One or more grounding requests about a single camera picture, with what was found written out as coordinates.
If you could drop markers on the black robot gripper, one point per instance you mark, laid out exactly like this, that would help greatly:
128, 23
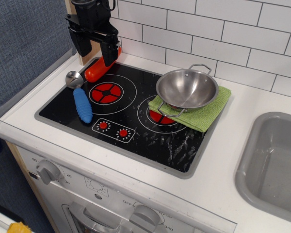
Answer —
92, 22

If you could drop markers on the stainless steel pot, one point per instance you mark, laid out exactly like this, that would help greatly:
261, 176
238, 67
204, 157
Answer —
185, 90

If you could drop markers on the red toy sausage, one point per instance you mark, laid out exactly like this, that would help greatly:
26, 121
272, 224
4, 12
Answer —
94, 72

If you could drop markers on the black toy stove top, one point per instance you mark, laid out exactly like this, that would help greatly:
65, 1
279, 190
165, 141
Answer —
123, 122

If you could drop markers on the green folded cloth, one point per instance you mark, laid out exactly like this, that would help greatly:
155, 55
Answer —
200, 119

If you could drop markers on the grey left oven knob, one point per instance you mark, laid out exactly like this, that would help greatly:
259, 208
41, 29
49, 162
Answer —
47, 171

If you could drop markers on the grey oven knob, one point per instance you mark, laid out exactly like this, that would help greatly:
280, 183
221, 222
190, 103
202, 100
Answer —
47, 171
145, 218

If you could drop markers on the grey right oven knob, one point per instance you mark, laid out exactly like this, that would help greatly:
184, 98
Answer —
145, 218

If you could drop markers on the grey plastic sink basin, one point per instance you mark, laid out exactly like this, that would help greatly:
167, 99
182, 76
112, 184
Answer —
263, 177

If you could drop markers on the blue handled ice cream scoop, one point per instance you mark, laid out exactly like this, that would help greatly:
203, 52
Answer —
74, 80

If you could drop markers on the silver oven door handle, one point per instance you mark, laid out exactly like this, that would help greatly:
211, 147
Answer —
92, 218

